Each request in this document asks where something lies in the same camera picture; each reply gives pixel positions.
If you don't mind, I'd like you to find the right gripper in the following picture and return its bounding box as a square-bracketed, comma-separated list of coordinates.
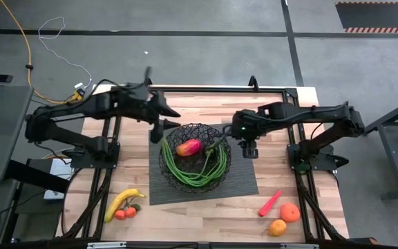
[221, 102, 283, 141]

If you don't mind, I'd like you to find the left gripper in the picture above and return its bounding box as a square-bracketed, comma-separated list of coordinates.
[125, 82, 182, 145]

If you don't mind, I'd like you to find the red yellow mango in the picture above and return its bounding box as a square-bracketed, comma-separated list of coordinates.
[175, 138, 203, 158]

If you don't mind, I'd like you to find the green long bean bundle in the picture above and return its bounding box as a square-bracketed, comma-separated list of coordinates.
[160, 135, 228, 189]

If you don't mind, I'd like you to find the orange tomato cluster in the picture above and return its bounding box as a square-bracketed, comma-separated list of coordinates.
[113, 197, 142, 221]

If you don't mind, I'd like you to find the large orange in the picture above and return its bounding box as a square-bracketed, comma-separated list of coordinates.
[280, 202, 301, 223]

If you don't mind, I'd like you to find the small yellow-orange citrus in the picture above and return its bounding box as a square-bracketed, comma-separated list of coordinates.
[267, 219, 288, 238]

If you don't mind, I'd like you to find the grey woven placemat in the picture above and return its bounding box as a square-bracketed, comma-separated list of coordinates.
[148, 123, 260, 206]

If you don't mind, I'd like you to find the yellow banana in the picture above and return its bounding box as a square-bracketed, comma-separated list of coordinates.
[104, 188, 146, 224]

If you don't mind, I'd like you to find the white box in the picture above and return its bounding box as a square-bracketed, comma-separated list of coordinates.
[43, 158, 75, 201]

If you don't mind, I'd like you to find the grey side table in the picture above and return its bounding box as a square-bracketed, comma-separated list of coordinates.
[0, 84, 35, 186]

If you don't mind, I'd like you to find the black hazard-striped floor mat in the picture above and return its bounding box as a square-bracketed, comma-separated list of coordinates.
[334, 1, 398, 35]

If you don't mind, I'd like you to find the black aluminium table frame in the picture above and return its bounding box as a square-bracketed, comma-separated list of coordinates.
[55, 84, 350, 249]

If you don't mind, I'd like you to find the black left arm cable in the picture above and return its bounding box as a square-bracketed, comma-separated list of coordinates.
[90, 66, 153, 96]

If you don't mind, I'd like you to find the black frame handle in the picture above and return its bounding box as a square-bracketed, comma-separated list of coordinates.
[247, 75, 260, 92]

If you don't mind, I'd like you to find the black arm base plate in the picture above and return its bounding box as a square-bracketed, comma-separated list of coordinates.
[287, 143, 350, 173]
[70, 141, 121, 170]

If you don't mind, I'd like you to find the white cable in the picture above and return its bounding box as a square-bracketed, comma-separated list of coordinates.
[37, 16, 93, 91]

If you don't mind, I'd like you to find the silver frame bracket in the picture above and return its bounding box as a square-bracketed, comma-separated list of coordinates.
[86, 241, 128, 249]
[280, 243, 320, 249]

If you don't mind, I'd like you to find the yellow cable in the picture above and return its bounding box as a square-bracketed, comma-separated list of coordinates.
[0, 0, 79, 105]

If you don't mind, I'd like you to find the grey metal table frame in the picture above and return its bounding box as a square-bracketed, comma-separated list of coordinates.
[364, 93, 398, 202]

